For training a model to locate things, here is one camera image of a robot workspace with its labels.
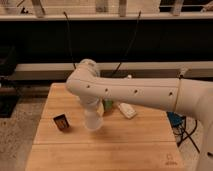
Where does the black orange eraser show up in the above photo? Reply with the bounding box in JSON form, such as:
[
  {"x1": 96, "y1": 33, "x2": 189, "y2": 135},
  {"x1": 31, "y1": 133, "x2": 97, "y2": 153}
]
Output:
[{"x1": 53, "y1": 114, "x2": 69, "y2": 131}]

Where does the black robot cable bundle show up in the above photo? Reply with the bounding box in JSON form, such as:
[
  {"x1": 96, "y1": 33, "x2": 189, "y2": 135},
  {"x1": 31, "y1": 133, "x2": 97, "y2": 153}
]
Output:
[{"x1": 173, "y1": 118, "x2": 201, "y2": 154}]

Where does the green bowl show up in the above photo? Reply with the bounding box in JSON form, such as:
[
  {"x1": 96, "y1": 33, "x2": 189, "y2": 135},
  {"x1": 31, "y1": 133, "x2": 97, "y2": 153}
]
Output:
[{"x1": 103, "y1": 100, "x2": 113, "y2": 112}]

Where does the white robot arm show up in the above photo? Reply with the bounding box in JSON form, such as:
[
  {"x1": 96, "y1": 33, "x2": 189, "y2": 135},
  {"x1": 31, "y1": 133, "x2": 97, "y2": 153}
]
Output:
[{"x1": 66, "y1": 59, "x2": 213, "y2": 171}]

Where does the right black hanging cable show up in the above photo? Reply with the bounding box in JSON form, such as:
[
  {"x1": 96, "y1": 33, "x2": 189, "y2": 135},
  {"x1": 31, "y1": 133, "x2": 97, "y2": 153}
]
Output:
[{"x1": 109, "y1": 10, "x2": 142, "y2": 78}]

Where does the white rectangular block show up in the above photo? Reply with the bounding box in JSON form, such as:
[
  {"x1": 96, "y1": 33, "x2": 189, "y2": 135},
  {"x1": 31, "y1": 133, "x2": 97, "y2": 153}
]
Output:
[{"x1": 118, "y1": 103, "x2": 137, "y2": 119}]

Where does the black hanging cable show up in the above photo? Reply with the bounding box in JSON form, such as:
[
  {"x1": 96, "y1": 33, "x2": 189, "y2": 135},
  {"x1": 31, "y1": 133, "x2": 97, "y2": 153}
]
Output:
[
  {"x1": 109, "y1": 10, "x2": 142, "y2": 78},
  {"x1": 62, "y1": 11, "x2": 78, "y2": 70}
]

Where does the blue connector box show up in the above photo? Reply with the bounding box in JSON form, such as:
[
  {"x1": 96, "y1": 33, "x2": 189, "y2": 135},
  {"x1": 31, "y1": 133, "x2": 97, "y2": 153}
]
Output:
[{"x1": 167, "y1": 112, "x2": 184, "y2": 127}]

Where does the black equipment at left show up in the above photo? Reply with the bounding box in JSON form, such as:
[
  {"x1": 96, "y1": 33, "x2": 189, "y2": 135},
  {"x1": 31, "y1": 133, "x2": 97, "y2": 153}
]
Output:
[{"x1": 0, "y1": 46, "x2": 19, "y2": 118}]

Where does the left black hanging cable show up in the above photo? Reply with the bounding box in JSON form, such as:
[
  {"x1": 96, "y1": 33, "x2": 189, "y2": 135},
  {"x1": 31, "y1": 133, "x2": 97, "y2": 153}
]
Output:
[{"x1": 62, "y1": 11, "x2": 78, "y2": 70}]

